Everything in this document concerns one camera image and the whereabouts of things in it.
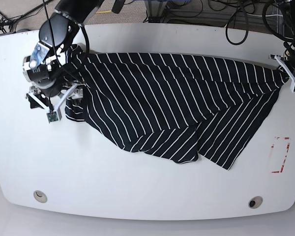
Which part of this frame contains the left table cable grommet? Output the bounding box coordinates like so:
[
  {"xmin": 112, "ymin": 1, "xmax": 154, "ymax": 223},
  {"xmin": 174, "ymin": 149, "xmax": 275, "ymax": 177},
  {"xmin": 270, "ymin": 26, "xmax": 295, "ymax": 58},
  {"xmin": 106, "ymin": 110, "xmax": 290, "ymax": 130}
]
[{"xmin": 33, "ymin": 190, "xmax": 48, "ymax": 203}]

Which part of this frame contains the table cable grommet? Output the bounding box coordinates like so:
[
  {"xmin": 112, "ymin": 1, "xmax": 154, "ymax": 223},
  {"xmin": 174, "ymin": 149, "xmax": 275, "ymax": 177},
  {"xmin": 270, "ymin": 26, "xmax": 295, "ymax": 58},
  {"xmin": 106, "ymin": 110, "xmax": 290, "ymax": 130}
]
[
  {"xmin": 248, "ymin": 196, "xmax": 263, "ymax": 209},
  {"xmin": 33, "ymin": 190, "xmax": 48, "ymax": 203}
]

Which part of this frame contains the right table cable grommet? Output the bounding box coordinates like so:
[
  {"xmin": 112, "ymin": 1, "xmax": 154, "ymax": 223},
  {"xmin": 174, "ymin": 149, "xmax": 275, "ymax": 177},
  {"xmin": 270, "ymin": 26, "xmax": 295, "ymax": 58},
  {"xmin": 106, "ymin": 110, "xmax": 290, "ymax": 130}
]
[{"xmin": 248, "ymin": 196, "xmax": 263, "ymax": 209}]

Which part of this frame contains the navy white striped T-shirt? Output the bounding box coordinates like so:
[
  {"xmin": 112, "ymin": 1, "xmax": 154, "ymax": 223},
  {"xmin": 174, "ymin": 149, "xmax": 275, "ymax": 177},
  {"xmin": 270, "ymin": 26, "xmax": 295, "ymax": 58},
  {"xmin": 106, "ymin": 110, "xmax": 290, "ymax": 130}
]
[{"xmin": 65, "ymin": 45, "xmax": 288, "ymax": 170}]

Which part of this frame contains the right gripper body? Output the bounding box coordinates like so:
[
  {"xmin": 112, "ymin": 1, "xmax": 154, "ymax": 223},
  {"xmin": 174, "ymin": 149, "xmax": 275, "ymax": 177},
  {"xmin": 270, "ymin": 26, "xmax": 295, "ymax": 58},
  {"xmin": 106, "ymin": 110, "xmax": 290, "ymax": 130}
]
[{"xmin": 23, "ymin": 42, "xmax": 76, "ymax": 98}]

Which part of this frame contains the red tape rectangle marking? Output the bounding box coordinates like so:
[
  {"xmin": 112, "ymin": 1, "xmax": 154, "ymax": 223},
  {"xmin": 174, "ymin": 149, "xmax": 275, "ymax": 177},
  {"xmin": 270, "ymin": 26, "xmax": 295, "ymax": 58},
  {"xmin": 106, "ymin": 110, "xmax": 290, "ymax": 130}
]
[{"xmin": 269, "ymin": 137, "xmax": 291, "ymax": 174}]

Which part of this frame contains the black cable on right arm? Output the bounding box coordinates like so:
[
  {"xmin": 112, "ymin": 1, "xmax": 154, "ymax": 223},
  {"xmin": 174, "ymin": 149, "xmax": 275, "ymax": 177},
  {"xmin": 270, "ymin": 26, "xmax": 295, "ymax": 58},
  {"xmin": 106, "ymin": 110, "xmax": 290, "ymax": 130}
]
[{"xmin": 41, "ymin": 0, "xmax": 90, "ymax": 82}]

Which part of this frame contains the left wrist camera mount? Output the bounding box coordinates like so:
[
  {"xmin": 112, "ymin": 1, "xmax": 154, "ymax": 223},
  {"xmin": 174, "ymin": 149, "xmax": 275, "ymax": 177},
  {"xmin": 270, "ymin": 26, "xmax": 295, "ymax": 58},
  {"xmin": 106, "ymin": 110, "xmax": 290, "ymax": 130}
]
[{"xmin": 269, "ymin": 54, "xmax": 295, "ymax": 93}]

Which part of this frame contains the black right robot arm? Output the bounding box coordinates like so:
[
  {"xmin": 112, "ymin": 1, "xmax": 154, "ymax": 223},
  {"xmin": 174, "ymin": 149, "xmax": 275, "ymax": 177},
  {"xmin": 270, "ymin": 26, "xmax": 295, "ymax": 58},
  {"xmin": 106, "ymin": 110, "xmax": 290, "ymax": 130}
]
[{"xmin": 23, "ymin": 0, "xmax": 103, "ymax": 111}]

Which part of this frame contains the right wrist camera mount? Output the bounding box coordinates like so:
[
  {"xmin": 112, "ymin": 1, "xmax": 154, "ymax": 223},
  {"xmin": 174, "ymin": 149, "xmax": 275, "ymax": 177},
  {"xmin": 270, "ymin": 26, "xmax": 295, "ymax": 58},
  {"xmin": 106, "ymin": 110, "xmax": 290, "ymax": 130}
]
[{"xmin": 28, "ymin": 83, "xmax": 80, "ymax": 123}]

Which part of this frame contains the black tripod stand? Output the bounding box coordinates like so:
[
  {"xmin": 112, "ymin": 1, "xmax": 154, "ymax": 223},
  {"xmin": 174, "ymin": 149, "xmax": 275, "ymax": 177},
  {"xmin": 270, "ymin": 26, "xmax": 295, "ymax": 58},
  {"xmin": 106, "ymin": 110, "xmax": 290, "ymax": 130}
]
[{"xmin": 0, "ymin": 0, "xmax": 58, "ymax": 34}]

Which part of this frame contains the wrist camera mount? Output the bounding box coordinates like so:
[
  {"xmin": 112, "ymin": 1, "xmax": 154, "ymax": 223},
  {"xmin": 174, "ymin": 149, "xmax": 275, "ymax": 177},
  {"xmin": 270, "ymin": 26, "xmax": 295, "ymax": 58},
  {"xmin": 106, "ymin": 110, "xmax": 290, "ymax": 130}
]
[
  {"xmin": 28, "ymin": 83, "xmax": 80, "ymax": 123},
  {"xmin": 269, "ymin": 54, "xmax": 295, "ymax": 93}
]

